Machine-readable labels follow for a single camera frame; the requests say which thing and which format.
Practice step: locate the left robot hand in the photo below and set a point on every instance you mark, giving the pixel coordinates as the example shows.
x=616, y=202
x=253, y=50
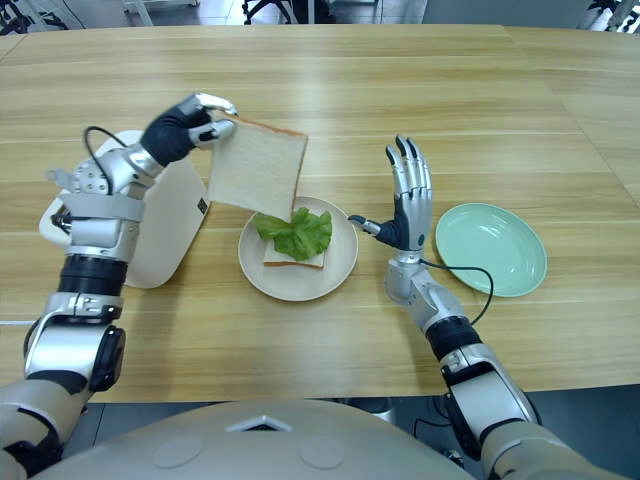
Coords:
x=170, y=132

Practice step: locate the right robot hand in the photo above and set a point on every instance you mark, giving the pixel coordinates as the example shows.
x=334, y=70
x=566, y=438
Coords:
x=412, y=210

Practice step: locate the bread slice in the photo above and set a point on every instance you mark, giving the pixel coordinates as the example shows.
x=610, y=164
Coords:
x=257, y=167
x=295, y=260

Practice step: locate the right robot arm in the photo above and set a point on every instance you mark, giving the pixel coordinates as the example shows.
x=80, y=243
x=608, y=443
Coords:
x=465, y=360

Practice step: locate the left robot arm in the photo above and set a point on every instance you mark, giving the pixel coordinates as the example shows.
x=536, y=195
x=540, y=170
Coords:
x=82, y=280

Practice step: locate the green plate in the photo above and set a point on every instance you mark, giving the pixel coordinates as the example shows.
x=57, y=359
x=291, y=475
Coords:
x=492, y=247

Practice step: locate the cream toaster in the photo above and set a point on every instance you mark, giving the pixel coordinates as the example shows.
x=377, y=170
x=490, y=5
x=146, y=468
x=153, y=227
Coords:
x=167, y=225

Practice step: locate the green lettuce leaf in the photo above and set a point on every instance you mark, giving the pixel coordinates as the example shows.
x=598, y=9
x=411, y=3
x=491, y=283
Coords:
x=300, y=232

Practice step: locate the cream plate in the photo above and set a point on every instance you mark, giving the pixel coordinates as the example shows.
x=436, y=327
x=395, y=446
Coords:
x=300, y=280

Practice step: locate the black office chair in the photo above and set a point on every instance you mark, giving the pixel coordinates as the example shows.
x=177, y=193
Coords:
x=265, y=10

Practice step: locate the robot body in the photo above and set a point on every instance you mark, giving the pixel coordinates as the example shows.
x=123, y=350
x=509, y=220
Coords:
x=260, y=442

